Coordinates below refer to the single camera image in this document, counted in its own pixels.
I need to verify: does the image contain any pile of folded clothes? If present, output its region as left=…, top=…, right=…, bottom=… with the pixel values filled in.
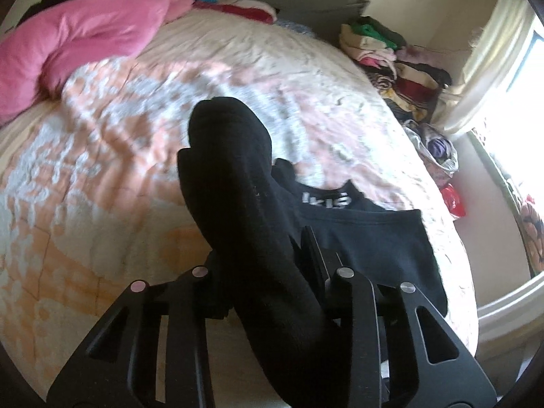
left=338, top=16, right=452, bottom=122

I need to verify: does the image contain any floral laundry basket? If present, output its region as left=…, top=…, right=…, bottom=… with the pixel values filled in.
left=402, top=120, right=459, bottom=187

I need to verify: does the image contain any peach quilted bedspread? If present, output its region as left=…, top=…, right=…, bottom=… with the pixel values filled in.
left=1, top=10, right=478, bottom=395

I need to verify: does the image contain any red plastic bag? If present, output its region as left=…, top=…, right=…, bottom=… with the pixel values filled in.
left=440, top=183, right=466, bottom=220

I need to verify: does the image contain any cream curtain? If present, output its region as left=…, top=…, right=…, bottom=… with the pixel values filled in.
left=431, top=0, right=537, bottom=139

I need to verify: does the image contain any black long-sleeve sweater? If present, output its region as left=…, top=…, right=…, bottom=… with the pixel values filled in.
left=178, top=98, right=447, bottom=407

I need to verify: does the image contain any red and white pillow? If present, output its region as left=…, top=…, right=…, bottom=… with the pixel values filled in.
left=194, top=0, right=277, bottom=25

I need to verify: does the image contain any pink duvet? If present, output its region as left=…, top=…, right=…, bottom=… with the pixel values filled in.
left=1, top=0, right=194, bottom=123

